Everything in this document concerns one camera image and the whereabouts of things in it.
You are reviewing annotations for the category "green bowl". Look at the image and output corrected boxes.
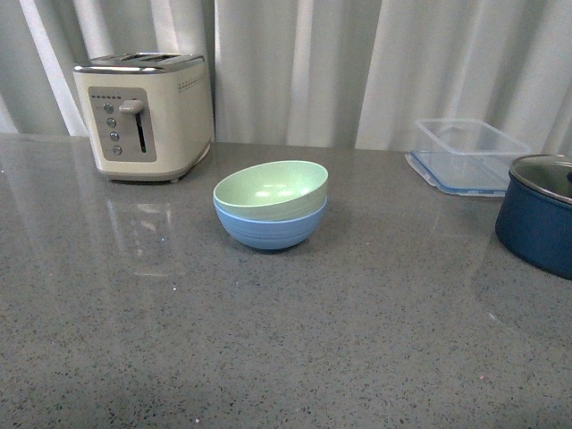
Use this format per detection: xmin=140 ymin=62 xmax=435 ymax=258
xmin=213 ymin=160 xmax=329 ymax=221

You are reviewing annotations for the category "cream two-slot toaster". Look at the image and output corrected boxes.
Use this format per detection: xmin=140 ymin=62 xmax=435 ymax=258
xmin=73 ymin=52 xmax=215 ymax=182

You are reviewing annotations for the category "glass pot lid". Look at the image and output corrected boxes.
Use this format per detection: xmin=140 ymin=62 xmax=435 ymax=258
xmin=509 ymin=155 xmax=571 ymax=204

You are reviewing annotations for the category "dark blue saucepan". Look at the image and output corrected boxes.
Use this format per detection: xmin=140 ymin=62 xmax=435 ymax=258
xmin=495 ymin=174 xmax=571 ymax=280

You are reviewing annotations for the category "clear plastic food container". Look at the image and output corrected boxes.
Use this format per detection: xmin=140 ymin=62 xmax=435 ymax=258
xmin=405 ymin=119 xmax=532 ymax=198

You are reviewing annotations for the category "blue bowl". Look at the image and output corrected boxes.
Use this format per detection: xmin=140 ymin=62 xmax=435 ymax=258
xmin=214 ymin=198 xmax=328 ymax=250

